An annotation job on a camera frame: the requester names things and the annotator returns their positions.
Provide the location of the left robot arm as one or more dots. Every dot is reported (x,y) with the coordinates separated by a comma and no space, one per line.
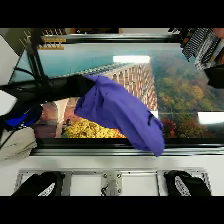
(50,88)

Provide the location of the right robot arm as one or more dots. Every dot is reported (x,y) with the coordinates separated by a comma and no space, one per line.
(200,186)

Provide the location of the silver frame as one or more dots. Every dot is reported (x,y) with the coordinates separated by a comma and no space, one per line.
(133,151)

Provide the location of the blue garment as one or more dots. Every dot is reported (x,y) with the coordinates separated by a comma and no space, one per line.
(20,120)

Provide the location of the purple garment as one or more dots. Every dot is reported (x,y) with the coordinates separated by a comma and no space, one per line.
(120,110)

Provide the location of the black and white patterned garment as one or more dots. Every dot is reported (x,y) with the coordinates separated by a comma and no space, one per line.
(200,43)

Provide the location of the beige garment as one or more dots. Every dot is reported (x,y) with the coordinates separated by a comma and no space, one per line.
(16,143)

